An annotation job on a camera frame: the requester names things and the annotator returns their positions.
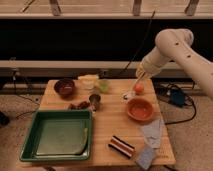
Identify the blue sponge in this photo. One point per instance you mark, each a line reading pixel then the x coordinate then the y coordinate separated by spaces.
pixel 145 157

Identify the orange red bowl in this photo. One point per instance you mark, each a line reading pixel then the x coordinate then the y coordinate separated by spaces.
pixel 140 109

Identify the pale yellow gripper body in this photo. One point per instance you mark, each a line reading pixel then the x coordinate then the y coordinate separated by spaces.
pixel 143 72

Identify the light green cup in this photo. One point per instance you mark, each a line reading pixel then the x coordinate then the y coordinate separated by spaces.
pixel 104 85

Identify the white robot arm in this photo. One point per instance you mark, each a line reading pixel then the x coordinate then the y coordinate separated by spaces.
pixel 175 44

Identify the dark brown food piece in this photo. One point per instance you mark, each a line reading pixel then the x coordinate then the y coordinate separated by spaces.
pixel 82 105

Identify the dark maroon bowl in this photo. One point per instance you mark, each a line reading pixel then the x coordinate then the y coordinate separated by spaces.
pixel 64 87

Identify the pale yellow container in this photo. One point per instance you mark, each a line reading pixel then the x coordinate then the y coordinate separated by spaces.
pixel 88 81

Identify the blue power box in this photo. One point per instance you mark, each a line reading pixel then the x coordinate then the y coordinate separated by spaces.
pixel 177 97

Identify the striped brown white block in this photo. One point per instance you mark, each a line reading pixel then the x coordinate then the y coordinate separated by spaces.
pixel 122 147

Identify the grey blue cloth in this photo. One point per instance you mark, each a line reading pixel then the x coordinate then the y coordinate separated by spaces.
pixel 153 132

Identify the green plastic tray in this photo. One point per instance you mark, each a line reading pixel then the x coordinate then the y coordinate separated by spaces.
pixel 58 135

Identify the metal cup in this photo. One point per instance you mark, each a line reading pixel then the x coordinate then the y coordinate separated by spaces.
pixel 95 101

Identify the small orange ball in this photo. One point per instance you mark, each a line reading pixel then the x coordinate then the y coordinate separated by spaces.
pixel 138 88

